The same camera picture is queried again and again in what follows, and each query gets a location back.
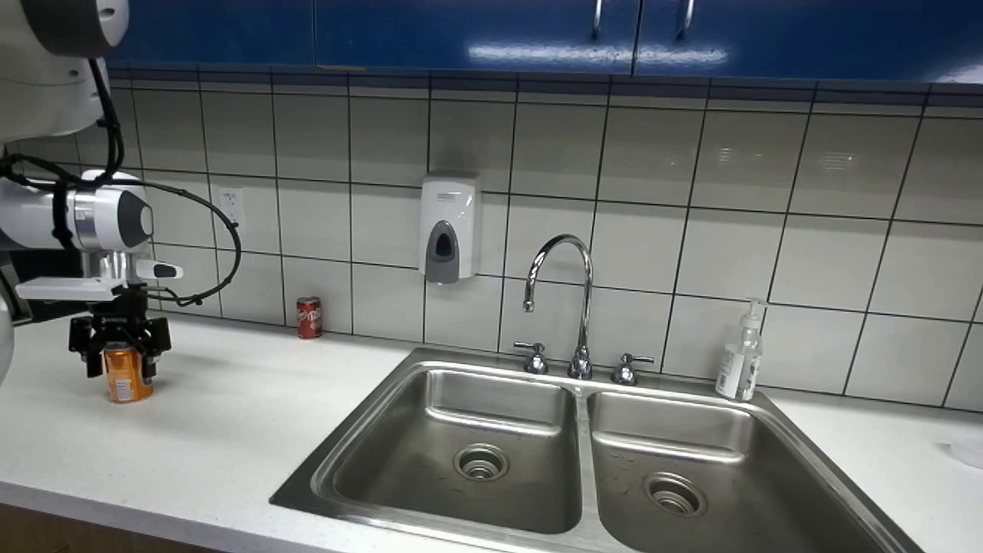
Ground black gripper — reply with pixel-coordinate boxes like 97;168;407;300
69;286;173;381

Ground orange drink can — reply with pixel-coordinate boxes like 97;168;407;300
103;346;153;405

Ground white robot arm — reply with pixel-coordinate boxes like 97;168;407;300
0;0;179;381

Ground red soda can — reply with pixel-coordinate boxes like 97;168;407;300
296;295;322;339

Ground stainless steel double sink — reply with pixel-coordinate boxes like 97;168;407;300
275;346;922;553

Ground clear soap pump bottle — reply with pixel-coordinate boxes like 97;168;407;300
716;300;764;398

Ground chrome gooseneck faucet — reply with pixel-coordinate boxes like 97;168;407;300
523;234;594;381

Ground blue upper cabinets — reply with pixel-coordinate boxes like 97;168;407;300
111;0;983;86

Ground white wall outlet plate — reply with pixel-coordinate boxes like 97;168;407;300
214;186;246;226

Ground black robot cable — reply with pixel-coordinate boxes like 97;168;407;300
0;57;246;310

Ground white wall soap dispenser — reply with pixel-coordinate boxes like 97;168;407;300
422;179;480;281

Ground left faucet handle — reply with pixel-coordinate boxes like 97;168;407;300
514;342;548;375

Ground faucet handle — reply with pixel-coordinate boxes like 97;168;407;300
611;354;654;386
514;342;548;375

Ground right faucet handle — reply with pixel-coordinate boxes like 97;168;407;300
611;354;654;386

